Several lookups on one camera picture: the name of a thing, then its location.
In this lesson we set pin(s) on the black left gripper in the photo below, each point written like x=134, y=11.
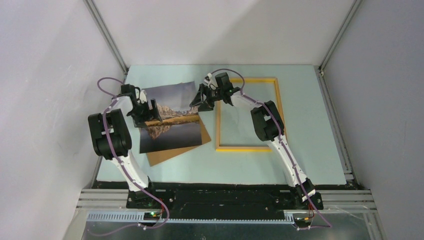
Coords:
x=139, y=122

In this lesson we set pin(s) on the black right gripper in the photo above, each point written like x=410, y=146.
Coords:
x=207, y=105

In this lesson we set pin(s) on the landscape photo print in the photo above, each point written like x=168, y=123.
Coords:
x=179, y=126

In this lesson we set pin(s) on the yellow wooden picture frame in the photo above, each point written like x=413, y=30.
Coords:
x=234, y=129

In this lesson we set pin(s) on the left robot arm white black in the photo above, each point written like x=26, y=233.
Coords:
x=111, y=137

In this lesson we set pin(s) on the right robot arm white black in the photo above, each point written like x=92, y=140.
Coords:
x=267, y=123

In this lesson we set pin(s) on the brown cardboard backing board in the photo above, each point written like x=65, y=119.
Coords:
x=157, y=157

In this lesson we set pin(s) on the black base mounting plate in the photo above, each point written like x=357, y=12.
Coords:
x=208, y=201

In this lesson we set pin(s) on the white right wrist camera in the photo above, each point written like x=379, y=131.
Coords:
x=208, y=80

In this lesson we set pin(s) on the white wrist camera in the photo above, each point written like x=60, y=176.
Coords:
x=142, y=98
x=208, y=80

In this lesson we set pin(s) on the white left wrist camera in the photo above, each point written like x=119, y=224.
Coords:
x=142, y=98

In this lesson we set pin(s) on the left controller board with wires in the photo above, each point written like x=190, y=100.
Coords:
x=153, y=209

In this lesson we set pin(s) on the controller board with wires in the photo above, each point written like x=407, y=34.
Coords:
x=306, y=221
x=153, y=209

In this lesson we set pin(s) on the grey slotted cable duct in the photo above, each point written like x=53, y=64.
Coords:
x=137, y=217

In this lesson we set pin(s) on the aluminium front rail frame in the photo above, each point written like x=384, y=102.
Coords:
x=334, y=201

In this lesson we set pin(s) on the right aluminium corner post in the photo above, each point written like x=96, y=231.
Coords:
x=340, y=33

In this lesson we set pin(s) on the aluminium corner post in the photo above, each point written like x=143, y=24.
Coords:
x=106, y=34
x=340, y=33

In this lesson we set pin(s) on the left aluminium corner post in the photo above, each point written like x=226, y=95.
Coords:
x=106, y=34

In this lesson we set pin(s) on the right controller board with wires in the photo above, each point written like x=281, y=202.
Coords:
x=306, y=221

